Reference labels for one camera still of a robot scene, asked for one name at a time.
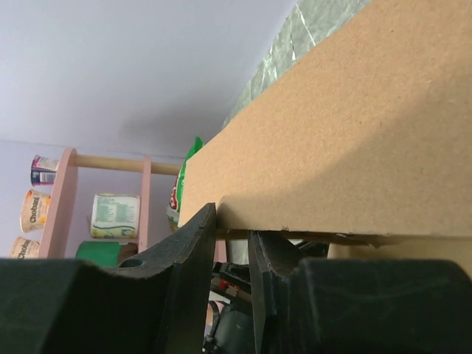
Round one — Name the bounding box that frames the blue white yogurt cup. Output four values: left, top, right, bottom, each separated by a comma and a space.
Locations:
30, 155, 59, 186

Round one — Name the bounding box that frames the green red snack bag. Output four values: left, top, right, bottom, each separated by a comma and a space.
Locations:
167, 136, 204, 232

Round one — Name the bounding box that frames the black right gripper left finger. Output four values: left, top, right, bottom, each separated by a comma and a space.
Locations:
1, 203, 216, 353

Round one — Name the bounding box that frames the pink tiered wooden shelf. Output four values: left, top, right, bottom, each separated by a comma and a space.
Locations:
38, 147, 228, 265

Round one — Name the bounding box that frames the white Chobani yogurt cup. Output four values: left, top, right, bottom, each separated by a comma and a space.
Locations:
9, 237, 40, 260

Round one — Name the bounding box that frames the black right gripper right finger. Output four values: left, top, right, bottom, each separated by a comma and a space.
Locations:
248, 232, 471, 353

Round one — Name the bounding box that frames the green cylindrical can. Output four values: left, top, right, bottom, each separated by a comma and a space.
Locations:
75, 241, 138, 267

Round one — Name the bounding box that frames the white green label container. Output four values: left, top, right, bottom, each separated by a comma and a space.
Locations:
90, 193, 141, 239

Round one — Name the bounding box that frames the orange Chobani yogurt cup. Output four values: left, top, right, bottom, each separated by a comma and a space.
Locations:
20, 189, 51, 233

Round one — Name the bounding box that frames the brown cardboard paper box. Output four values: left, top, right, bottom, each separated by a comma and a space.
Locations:
180, 1, 471, 265

